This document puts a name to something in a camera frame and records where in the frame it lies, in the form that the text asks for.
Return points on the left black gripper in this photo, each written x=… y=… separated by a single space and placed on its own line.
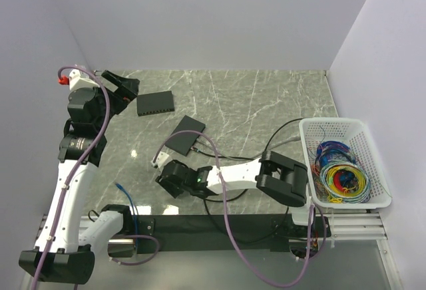
x=127 y=90

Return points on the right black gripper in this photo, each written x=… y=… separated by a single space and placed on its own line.
x=169 y=187

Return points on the black network switch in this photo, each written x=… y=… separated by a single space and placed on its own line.
x=155 y=103
x=182 y=143

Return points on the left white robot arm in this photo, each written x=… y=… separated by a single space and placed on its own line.
x=63 y=254

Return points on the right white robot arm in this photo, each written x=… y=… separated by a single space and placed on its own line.
x=279 y=177

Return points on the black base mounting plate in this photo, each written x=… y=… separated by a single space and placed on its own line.
x=273 y=232

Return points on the white plastic basket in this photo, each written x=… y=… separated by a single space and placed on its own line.
x=344 y=171

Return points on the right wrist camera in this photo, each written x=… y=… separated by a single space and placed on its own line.
x=160 y=160

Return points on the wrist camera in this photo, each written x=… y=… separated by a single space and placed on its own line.
x=160 y=160
x=76 y=80

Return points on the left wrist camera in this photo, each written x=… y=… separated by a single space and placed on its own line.
x=76 y=80

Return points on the aluminium rail frame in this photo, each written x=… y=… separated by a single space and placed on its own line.
x=349 y=227

